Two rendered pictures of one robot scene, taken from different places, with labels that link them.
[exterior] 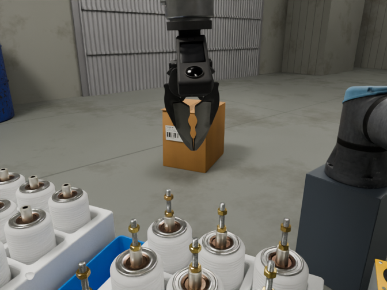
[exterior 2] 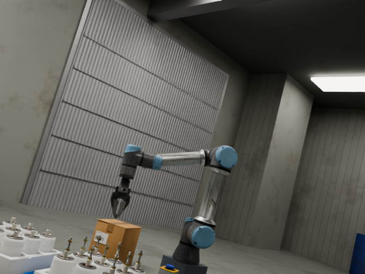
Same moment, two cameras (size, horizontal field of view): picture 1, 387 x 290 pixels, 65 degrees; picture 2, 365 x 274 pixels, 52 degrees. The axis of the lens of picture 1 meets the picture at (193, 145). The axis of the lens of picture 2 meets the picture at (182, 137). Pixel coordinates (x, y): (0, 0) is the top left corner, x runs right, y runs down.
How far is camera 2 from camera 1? 1.37 m
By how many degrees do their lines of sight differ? 28
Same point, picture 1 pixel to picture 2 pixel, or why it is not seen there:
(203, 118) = (122, 206)
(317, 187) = (166, 261)
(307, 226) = not seen: outside the picture
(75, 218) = (47, 247)
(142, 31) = (93, 163)
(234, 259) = (118, 266)
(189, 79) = (121, 191)
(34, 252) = (30, 251)
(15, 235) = (27, 239)
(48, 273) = (33, 261)
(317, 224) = not seen: outside the picture
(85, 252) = (46, 265)
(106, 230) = not seen: hidden behind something
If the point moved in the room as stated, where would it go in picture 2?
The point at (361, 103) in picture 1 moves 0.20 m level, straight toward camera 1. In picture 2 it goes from (188, 223) to (173, 223)
